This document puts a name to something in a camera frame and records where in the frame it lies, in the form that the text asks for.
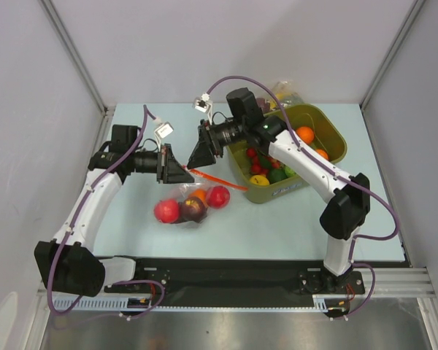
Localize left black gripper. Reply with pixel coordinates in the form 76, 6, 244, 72
129, 144, 194, 184

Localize clear zip bag orange seal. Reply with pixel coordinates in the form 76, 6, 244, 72
153, 169, 247, 228

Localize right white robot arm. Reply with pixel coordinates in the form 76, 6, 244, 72
187, 87, 370, 292

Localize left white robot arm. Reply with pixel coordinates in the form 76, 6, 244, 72
34, 125, 194, 297

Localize small orange fake tangerine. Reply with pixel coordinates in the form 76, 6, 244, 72
188, 189, 208, 207

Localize red fake apple lower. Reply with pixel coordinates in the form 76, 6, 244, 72
153, 198, 180, 224

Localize red fake apple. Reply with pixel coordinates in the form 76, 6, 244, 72
206, 186, 231, 209
153, 198, 180, 224

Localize red fake apple upper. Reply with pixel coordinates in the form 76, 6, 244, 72
206, 186, 231, 209

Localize dark purple fake grapes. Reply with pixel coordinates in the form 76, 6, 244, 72
174, 217, 205, 224

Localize fake lychee bunch with leaf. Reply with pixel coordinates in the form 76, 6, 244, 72
245, 147, 281, 176

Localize yellow fake apple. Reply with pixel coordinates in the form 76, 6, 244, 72
249, 174, 270, 187

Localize dark green fake lime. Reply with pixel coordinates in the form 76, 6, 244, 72
267, 168, 288, 184

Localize dark purple fake plum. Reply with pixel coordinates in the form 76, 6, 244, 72
256, 98, 271, 114

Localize orange fake fruit far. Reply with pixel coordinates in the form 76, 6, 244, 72
296, 126, 315, 145

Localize orange fake fruit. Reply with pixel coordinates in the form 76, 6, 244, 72
315, 149, 330, 160
296, 126, 315, 145

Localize fake netted melon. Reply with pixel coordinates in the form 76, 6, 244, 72
280, 93, 304, 108

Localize orange fake fruit near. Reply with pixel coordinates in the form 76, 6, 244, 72
315, 149, 330, 160

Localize light green custard apple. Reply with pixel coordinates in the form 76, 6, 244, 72
283, 166, 296, 178

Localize olive green plastic bin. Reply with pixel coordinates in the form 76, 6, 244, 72
227, 104, 350, 204

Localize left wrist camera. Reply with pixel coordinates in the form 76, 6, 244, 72
153, 117, 174, 139

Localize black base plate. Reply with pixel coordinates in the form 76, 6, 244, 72
104, 257, 365, 304

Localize white slotted cable duct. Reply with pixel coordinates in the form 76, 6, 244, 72
72, 294, 348, 313

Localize aluminium frame rail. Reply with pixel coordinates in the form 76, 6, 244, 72
361, 265, 435, 298

